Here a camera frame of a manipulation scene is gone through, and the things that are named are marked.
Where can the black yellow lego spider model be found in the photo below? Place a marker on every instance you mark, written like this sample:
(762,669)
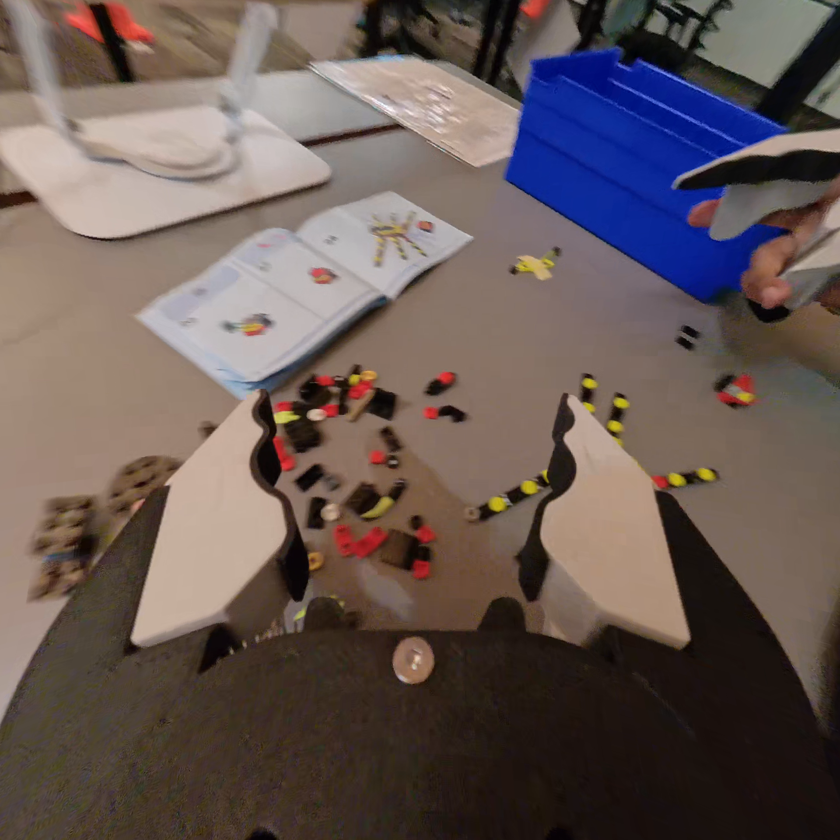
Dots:
(518,491)

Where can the black angled lego piece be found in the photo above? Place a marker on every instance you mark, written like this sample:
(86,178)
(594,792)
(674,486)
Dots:
(449,413)

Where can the white metal stand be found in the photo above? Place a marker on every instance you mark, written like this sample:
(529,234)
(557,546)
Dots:
(164,190)

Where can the nested blue plastic bins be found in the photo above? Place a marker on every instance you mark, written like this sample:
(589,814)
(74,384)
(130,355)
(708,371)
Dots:
(590,144)

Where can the black lego bracket assembly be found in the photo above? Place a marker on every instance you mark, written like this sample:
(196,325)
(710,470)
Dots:
(62,544)

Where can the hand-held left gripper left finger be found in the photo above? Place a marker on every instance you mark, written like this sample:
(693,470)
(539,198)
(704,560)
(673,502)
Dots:
(210,538)

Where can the pile of lego pieces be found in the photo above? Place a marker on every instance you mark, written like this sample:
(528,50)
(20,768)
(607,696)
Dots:
(367,499)

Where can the orange traffic cone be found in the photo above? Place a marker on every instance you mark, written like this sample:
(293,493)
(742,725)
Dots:
(124,23)
(535,8)

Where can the black round lego plate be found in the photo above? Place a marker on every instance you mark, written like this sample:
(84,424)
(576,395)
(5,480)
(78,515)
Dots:
(141,482)

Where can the lego instruction booklet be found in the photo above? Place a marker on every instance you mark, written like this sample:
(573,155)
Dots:
(282,295)

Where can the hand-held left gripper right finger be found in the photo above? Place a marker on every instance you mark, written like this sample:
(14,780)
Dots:
(610,538)

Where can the black lego piece red top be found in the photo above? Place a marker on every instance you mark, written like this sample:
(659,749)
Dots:
(438,384)

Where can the person's right hand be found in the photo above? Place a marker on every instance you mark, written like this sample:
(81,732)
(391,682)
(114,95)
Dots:
(764,269)

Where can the clear plastic bag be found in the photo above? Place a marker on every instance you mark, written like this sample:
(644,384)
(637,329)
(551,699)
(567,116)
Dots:
(426,105)

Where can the small red yellow lego assembly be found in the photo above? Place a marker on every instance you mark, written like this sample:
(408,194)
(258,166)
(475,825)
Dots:
(736,390)

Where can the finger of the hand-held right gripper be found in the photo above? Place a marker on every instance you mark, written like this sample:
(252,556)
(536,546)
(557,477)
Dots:
(774,154)

